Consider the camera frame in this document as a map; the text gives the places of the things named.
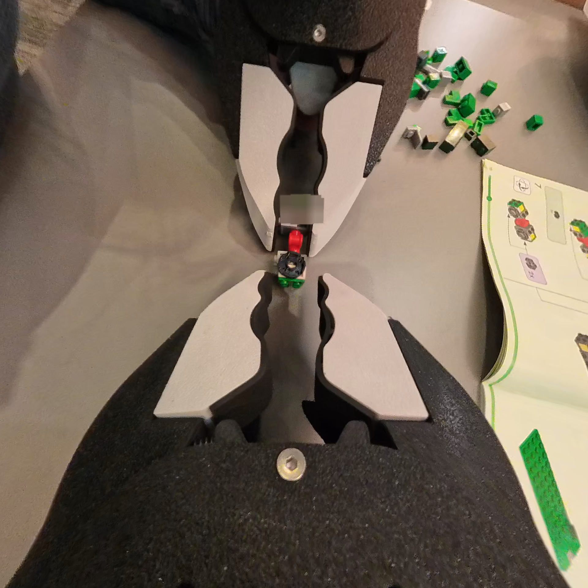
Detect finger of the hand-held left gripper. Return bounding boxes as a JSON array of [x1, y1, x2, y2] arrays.
[[234, 62, 296, 253], [308, 77, 385, 257]]

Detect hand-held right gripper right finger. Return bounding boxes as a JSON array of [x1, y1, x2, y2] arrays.
[[301, 273, 430, 444]]

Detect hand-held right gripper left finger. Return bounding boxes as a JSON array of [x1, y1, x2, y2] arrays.
[[154, 271, 276, 430]]

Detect brick assembly with black round plate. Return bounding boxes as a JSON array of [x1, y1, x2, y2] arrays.
[[277, 250, 308, 290]]

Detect pile of green grey bricks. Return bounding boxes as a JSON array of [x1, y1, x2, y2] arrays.
[[402, 46, 546, 157]]

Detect brick instruction booklet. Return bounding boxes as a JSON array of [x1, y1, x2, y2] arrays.
[[480, 158, 588, 588]]

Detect long green brick plate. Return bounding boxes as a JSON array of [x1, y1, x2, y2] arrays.
[[519, 428, 582, 572]]

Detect person's dark pants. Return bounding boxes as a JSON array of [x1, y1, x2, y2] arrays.
[[0, 0, 239, 134]]

